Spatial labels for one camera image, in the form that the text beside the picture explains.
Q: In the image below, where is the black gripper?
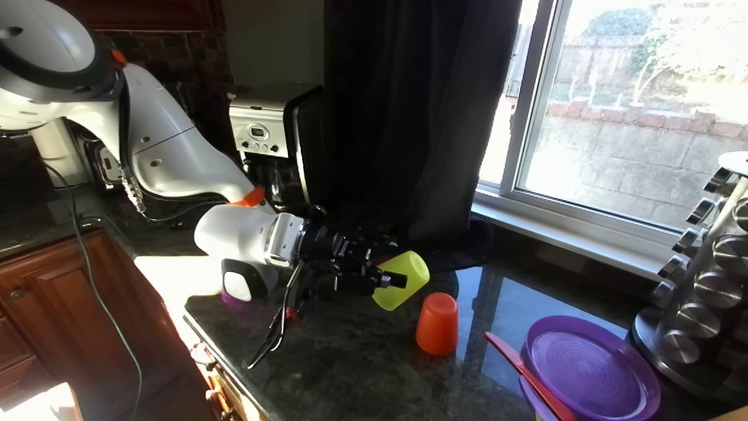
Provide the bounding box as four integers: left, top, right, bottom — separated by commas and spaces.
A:
299, 217, 412, 298

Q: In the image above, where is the green plastic cup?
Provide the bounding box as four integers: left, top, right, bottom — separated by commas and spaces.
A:
372, 248, 432, 313

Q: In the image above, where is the orange plastic cup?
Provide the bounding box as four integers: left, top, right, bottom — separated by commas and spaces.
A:
414, 291, 461, 360

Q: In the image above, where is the dark curtain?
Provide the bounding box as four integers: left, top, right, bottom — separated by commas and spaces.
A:
320, 0, 524, 271

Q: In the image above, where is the orange plastic utensil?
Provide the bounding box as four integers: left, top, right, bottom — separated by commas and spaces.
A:
483, 330, 580, 421

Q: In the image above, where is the stainless steel coffee maker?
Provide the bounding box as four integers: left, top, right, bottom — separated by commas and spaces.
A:
227, 81, 324, 213

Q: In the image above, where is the purple plastic plate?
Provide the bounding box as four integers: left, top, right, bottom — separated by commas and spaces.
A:
518, 313, 663, 421

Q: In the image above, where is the metal spice jar rack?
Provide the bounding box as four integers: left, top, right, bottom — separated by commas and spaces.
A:
628, 149, 748, 404

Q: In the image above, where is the wooden kitchen cabinet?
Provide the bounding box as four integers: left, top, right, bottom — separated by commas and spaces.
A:
0, 229, 197, 421

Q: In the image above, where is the black gripper cable bundle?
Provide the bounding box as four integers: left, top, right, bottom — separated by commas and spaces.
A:
245, 262, 308, 375

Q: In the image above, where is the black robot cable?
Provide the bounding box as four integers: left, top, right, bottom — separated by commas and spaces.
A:
41, 158, 149, 421

